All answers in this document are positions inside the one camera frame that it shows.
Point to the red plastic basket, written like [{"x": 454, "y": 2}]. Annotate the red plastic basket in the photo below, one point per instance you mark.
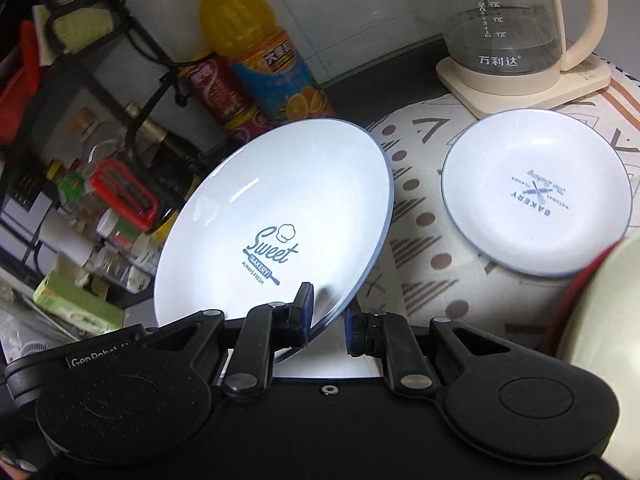
[{"x": 20, "y": 75}]

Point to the tall red drink can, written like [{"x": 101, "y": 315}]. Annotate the tall red drink can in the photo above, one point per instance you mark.
[{"x": 215, "y": 85}]

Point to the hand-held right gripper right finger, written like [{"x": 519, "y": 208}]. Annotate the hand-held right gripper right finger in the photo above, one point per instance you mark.
[{"x": 353, "y": 334}]

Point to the orange juice bottle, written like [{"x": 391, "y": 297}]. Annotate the orange juice bottle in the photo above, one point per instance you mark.
[{"x": 260, "y": 50}]

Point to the green cardboard box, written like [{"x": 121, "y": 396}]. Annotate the green cardboard box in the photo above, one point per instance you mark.
[{"x": 75, "y": 300}]

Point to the black metal kitchen rack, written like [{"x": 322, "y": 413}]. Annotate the black metal kitchen rack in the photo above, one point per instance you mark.
[{"x": 145, "y": 45}]

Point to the white plate with blue rim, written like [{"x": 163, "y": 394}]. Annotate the white plate with blue rim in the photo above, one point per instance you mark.
[{"x": 280, "y": 195}]

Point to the short red drink can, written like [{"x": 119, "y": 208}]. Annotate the short red drink can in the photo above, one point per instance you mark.
[{"x": 247, "y": 121}]

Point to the patterned fringed table mat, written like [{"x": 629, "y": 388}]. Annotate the patterned fringed table mat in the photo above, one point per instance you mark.
[{"x": 425, "y": 240}]

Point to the white paper roll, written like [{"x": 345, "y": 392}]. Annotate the white paper roll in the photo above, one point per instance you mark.
[{"x": 65, "y": 240}]

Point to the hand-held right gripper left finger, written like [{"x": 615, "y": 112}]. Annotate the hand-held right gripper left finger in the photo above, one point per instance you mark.
[{"x": 303, "y": 312}]

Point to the red and black bowl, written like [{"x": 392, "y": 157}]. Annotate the red and black bowl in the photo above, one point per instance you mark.
[{"x": 575, "y": 300}]

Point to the glass electric kettle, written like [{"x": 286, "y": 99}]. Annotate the glass electric kettle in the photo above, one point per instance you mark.
[{"x": 505, "y": 15}]

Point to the large pale green bowl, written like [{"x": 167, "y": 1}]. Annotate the large pale green bowl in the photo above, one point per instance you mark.
[{"x": 610, "y": 310}]

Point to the cream kettle base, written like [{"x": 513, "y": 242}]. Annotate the cream kettle base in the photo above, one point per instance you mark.
[{"x": 505, "y": 90}]

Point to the yellow sponge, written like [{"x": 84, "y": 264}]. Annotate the yellow sponge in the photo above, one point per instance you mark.
[{"x": 82, "y": 30}]

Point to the small white blue-print plate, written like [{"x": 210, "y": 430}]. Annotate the small white blue-print plate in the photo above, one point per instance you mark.
[{"x": 535, "y": 195}]

